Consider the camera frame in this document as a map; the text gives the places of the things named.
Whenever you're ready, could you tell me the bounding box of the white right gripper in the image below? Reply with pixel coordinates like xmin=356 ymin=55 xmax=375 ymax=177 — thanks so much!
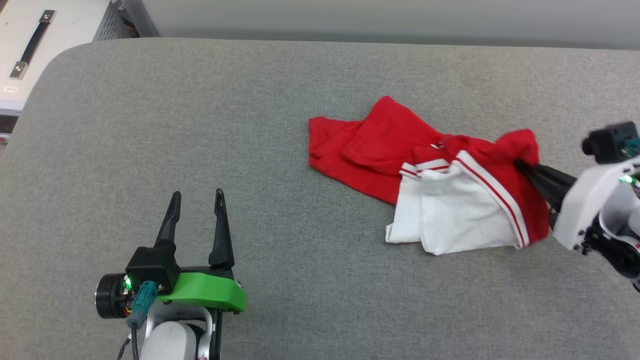
xmin=514 ymin=155 xmax=640 ymax=254

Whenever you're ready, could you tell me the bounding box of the black cabinet handle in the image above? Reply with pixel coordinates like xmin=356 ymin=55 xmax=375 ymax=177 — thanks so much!
xmin=9 ymin=9 xmax=56 ymax=80

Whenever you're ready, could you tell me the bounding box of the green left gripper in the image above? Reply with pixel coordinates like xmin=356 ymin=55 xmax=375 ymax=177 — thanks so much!
xmin=94 ymin=188 xmax=247 ymax=320

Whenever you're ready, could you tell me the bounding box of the red and white shirt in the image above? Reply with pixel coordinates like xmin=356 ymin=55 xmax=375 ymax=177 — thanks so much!
xmin=308 ymin=95 xmax=552 ymax=256

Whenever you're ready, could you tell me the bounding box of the white metal cabinet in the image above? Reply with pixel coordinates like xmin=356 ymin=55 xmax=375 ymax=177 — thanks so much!
xmin=0 ymin=0 xmax=139 ymax=146

